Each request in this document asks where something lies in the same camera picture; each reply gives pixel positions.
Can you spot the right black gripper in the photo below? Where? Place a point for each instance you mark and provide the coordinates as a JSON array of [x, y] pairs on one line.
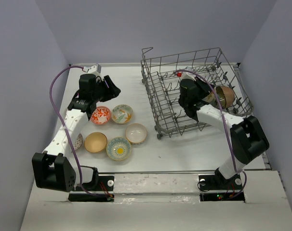
[[206, 88]]

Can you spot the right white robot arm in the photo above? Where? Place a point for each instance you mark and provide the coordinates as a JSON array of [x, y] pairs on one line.
[[245, 136]]

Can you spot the brown glazed bowl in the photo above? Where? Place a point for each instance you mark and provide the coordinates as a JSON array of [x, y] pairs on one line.
[[226, 96]]

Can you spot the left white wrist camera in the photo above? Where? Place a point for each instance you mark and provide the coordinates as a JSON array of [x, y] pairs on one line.
[[94, 69]]

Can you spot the small patterned bowl under arm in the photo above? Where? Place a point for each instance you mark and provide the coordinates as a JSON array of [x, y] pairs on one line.
[[78, 143]]

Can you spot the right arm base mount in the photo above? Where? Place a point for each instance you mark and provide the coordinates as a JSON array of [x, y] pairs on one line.
[[213, 189]]

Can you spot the orange coral pattern bowl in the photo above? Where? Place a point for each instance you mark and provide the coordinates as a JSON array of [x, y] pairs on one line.
[[101, 115]]

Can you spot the plain white bowl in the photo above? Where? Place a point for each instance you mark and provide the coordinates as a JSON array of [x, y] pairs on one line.
[[211, 99]]

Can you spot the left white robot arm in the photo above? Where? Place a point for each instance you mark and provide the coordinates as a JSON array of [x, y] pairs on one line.
[[52, 168]]

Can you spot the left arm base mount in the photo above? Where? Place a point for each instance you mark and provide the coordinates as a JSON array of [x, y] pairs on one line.
[[101, 187]]

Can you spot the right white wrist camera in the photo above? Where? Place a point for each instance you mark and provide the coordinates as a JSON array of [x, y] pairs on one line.
[[186, 75]]

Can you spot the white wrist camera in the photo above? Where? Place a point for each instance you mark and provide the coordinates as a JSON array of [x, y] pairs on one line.
[[186, 75], [94, 69]]

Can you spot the leaf and flower pattern bowl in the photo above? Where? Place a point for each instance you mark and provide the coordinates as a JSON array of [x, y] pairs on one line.
[[122, 114]]

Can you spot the teal bowl with yellow centre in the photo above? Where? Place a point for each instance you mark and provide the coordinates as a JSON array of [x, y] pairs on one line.
[[118, 149]]

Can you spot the tan orange bowl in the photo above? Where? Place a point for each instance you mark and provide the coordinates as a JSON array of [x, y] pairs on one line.
[[95, 142]]

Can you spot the white bowl with patterned outside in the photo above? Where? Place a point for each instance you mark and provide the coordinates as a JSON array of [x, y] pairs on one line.
[[136, 133]]

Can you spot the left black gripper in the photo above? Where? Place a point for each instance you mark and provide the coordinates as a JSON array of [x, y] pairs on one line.
[[112, 91]]

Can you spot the grey wire dish rack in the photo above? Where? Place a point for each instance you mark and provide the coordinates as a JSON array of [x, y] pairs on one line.
[[163, 87]]

